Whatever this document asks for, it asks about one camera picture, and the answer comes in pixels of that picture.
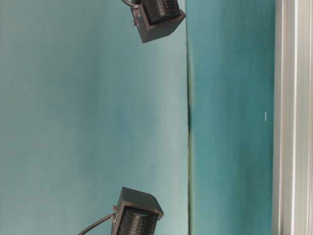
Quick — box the silver aluminium extrusion rail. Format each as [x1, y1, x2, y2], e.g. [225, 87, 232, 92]
[272, 0, 313, 235]

